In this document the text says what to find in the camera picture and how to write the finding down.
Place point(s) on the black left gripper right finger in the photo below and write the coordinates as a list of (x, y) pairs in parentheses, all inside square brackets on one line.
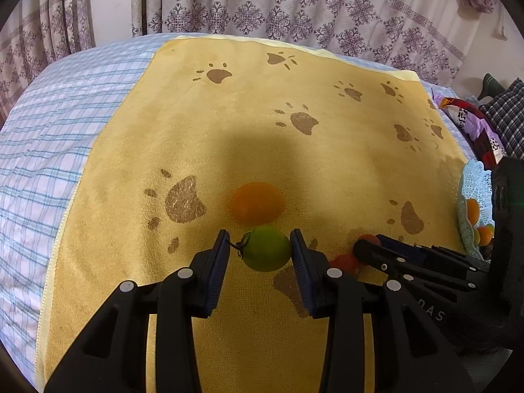
[(379, 339)]

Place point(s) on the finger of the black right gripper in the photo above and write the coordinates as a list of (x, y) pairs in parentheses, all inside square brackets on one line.
[(434, 257), (409, 265)]

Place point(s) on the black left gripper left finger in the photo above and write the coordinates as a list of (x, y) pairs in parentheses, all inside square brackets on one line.
[(109, 354)]

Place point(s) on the orange fruit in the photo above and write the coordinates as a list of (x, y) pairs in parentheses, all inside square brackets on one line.
[(486, 234), (472, 211), (257, 203)]

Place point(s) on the small green tomato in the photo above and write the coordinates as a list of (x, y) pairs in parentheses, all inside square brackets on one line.
[(264, 249)]

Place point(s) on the large green fruit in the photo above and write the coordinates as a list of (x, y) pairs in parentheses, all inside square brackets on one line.
[(476, 237)]

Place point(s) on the red tomato right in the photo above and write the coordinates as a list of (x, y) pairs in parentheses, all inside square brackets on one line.
[(371, 239)]

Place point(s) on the red tomato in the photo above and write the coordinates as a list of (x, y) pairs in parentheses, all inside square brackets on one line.
[(371, 239), (347, 263)]

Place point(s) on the red tomato left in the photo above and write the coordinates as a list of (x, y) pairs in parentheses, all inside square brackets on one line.
[(347, 263)]

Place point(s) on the blue lace plastic basket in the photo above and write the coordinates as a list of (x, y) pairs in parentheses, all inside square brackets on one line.
[(475, 183)]

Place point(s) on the yellow paw print towel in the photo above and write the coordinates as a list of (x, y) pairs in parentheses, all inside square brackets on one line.
[(353, 150)]

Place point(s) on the dark plaid pillow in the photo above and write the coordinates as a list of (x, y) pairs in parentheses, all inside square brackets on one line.
[(505, 113)]

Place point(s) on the orange fruit top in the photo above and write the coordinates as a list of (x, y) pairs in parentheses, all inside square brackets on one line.
[(257, 203)]

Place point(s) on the blue plaid bed sheet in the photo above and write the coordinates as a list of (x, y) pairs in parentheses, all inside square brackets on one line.
[(45, 144)]

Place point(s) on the purple patterned curtain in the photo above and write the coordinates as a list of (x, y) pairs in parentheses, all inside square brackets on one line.
[(429, 37)]

